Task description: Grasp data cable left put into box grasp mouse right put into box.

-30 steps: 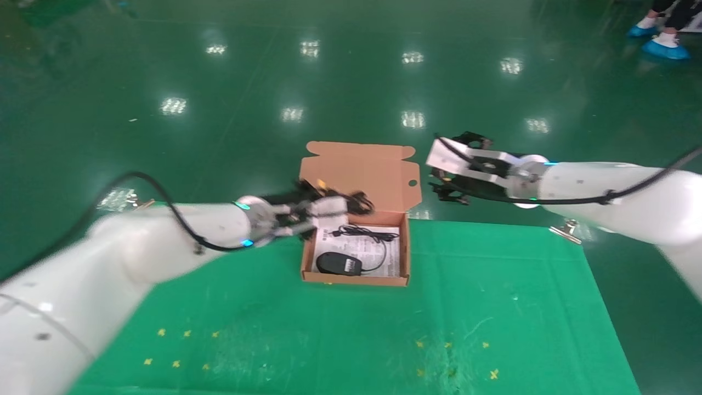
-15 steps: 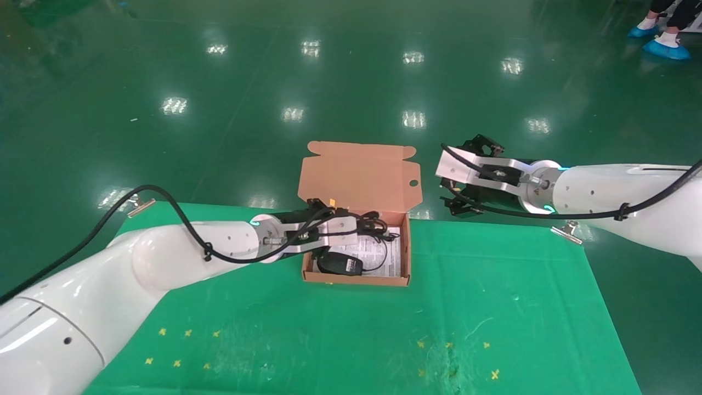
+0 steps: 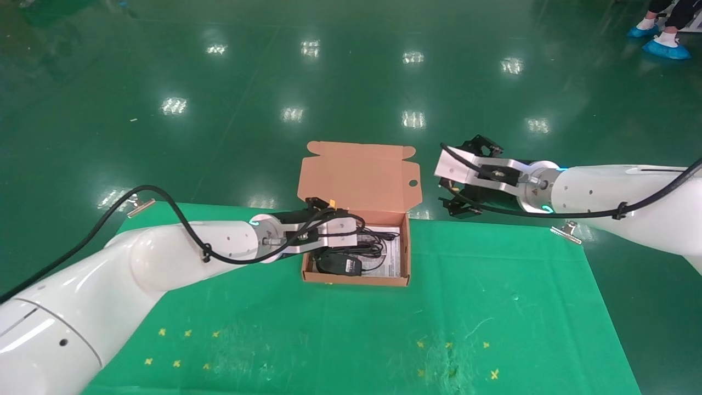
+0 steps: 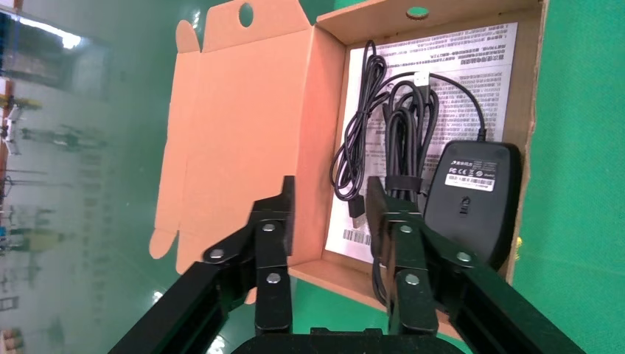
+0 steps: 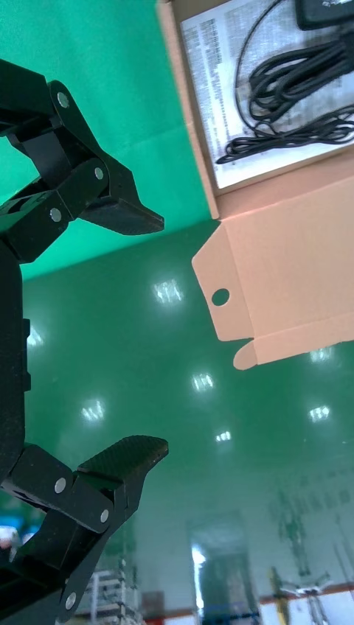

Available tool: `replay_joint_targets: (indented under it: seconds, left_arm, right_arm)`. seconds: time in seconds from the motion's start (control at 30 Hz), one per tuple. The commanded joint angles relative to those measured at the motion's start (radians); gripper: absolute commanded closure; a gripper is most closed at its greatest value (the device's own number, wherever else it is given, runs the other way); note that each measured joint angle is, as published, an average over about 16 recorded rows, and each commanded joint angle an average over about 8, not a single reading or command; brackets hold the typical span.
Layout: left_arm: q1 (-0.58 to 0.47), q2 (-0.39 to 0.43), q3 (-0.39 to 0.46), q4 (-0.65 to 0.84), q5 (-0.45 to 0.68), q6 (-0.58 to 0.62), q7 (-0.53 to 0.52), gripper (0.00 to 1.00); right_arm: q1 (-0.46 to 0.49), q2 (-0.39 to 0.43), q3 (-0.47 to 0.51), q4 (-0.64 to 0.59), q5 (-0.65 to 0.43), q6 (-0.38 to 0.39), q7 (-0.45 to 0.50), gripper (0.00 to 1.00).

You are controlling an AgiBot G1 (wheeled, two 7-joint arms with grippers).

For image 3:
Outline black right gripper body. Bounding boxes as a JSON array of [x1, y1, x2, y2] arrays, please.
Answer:
[[457, 134, 505, 161]]

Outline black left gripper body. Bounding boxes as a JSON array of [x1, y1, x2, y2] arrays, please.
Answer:
[[316, 251, 363, 277]]

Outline black data cable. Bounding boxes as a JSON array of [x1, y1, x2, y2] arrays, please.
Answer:
[[359, 229, 400, 273]]

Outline orange cardboard box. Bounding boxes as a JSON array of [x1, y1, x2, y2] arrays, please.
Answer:
[[297, 141, 422, 287]]

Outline white printed paper sheet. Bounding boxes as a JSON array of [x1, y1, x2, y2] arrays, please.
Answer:
[[358, 224, 403, 277]]

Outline green table mat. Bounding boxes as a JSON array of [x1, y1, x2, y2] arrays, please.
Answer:
[[82, 201, 642, 395]]

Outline metal binder clip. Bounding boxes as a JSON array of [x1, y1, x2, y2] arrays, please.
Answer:
[[127, 198, 157, 219], [550, 220, 584, 246]]

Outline person leg black trousers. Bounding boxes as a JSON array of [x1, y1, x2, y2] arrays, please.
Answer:
[[655, 0, 702, 47], [638, 0, 678, 28]]

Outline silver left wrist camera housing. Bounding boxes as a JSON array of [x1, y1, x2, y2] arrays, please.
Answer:
[[276, 215, 359, 257]]

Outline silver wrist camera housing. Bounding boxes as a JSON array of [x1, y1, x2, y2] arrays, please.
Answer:
[[434, 149, 529, 194], [276, 215, 359, 257]]

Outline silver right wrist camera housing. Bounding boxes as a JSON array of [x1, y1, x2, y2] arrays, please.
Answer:
[[434, 149, 529, 194]]

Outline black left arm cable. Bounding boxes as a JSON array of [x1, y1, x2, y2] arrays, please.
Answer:
[[0, 184, 366, 304]]

